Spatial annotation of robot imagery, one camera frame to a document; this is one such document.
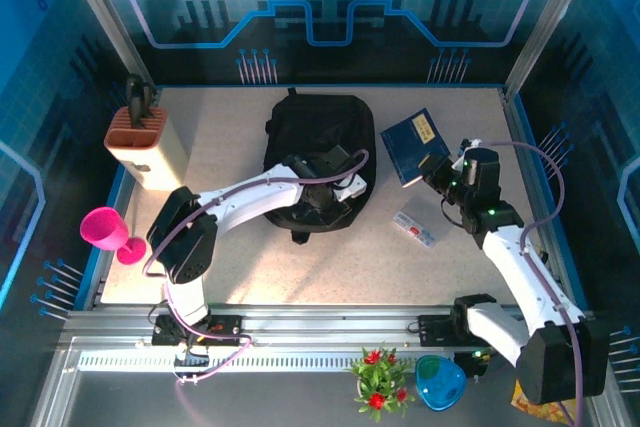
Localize blue book with yellow label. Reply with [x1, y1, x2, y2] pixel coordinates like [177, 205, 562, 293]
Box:
[379, 107, 451, 189]

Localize black student backpack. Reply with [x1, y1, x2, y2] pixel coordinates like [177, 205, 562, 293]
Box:
[263, 87, 377, 246]

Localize yellow chips bag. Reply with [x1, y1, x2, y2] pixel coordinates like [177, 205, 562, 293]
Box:
[509, 379, 576, 426]

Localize artificial plant with red flowers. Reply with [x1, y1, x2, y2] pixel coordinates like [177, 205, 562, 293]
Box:
[346, 344, 417, 423]

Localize white knife block brown top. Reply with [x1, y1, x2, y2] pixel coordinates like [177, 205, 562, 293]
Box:
[103, 106, 184, 192]

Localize blue plastic bowl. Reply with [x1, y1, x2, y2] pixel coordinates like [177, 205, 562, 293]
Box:
[414, 354, 468, 413]

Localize pink plastic goblet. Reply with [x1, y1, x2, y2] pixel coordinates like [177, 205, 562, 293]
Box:
[79, 206, 148, 266]

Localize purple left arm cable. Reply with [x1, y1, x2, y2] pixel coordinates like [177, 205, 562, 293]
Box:
[142, 148, 371, 416]

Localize aluminium side rail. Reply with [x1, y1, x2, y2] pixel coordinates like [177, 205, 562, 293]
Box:
[499, 87, 576, 298]

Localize aluminium mounting rail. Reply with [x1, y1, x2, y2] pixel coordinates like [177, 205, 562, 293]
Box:
[62, 302, 599, 348]

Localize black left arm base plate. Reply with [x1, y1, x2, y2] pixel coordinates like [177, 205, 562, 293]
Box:
[151, 314, 245, 348]

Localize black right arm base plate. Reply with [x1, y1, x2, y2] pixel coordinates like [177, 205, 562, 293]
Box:
[417, 313, 504, 348]

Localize slotted metal cable duct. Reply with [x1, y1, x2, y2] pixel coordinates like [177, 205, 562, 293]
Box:
[77, 352, 364, 373]

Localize aluminium frame post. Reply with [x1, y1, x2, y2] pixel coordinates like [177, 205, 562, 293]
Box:
[503, 0, 609, 96]
[54, 0, 156, 93]

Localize black-handled knife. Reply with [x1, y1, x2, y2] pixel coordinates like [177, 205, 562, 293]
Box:
[124, 74, 146, 128]
[141, 84, 156, 121]

